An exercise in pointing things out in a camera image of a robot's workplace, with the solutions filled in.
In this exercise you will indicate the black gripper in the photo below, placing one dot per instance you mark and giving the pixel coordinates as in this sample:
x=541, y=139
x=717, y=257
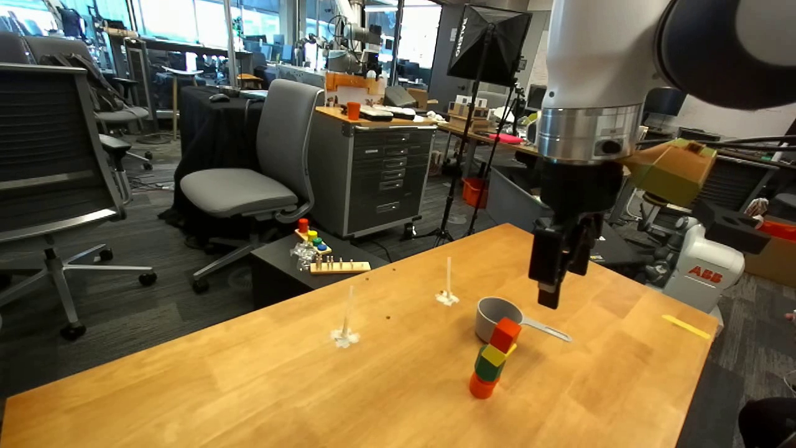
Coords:
x=580, y=190

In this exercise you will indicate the red block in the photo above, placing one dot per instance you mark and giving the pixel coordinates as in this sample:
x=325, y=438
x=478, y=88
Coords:
x=503, y=334

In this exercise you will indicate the yellow block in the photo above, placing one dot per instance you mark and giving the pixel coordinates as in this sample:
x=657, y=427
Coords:
x=494, y=356

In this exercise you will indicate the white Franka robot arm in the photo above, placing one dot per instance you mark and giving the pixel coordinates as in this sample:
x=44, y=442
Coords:
x=599, y=59

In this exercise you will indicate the green block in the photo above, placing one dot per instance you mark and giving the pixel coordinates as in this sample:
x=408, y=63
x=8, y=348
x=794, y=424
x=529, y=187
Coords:
x=486, y=373

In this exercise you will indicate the orange block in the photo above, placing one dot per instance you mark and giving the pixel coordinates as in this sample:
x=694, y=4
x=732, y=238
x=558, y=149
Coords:
x=482, y=386

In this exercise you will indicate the yellow block strip toy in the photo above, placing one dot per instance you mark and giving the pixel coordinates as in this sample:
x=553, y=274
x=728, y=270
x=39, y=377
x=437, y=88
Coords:
x=339, y=268

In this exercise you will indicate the black equipment case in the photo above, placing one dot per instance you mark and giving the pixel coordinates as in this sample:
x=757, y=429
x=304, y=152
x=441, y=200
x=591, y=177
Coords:
x=626, y=247

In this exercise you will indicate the gray storage bin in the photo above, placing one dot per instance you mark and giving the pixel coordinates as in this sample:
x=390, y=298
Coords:
x=512, y=203

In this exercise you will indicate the red bucket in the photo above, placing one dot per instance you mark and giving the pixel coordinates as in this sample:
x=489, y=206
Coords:
x=474, y=193

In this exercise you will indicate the cluttered wooden desk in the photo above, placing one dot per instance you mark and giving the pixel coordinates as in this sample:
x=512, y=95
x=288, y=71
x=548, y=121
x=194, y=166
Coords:
x=524, y=152

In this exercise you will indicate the white peg stand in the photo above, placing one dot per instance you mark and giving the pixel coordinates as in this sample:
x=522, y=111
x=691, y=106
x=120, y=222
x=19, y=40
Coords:
x=345, y=338
x=447, y=298

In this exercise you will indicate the white ABB robot body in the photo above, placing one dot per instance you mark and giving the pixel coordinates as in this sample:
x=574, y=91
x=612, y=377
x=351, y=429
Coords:
x=706, y=268

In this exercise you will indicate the yellow tape strip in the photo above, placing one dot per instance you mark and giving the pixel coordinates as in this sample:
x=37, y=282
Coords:
x=688, y=328

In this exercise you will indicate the black light stand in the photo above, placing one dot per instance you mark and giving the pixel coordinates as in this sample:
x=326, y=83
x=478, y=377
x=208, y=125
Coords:
x=464, y=140

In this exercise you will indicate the black mesh chair with armrests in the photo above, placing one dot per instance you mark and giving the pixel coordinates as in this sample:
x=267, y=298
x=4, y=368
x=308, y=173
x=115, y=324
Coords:
x=739, y=177

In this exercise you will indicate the gray drawer cabinet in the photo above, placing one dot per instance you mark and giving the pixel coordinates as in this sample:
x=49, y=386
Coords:
x=382, y=177

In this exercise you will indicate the cardboard box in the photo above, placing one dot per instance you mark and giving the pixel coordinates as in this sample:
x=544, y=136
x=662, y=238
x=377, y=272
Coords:
x=774, y=257

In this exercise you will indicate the black softbox light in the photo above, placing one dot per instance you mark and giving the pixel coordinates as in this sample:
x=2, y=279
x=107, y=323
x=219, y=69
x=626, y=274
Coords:
x=494, y=51

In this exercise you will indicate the colourful wooden stacking toy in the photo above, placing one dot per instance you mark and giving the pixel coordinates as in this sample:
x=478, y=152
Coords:
x=315, y=243

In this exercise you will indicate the black rounded object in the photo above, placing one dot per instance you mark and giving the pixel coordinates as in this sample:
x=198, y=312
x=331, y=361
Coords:
x=768, y=424

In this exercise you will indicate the orange cup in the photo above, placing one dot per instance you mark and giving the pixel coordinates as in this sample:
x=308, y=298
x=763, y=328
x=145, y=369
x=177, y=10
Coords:
x=354, y=111

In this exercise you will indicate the crumpled clear plastic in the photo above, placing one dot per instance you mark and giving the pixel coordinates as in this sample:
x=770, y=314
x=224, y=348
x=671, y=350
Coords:
x=300, y=257

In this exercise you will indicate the low black side table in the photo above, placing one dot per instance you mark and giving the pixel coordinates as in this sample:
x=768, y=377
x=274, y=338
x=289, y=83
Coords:
x=274, y=272

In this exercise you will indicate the gray office chair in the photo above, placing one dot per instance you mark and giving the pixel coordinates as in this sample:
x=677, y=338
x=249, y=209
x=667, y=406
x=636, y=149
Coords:
x=238, y=190

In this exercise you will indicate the black cloth covered table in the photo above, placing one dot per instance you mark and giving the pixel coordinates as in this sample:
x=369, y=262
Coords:
x=213, y=129

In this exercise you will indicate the black mesh office chair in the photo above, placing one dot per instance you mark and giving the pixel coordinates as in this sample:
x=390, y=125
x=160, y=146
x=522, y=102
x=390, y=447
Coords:
x=50, y=140

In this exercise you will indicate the orange green wrist camera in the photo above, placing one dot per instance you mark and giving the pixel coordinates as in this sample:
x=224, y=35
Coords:
x=672, y=175

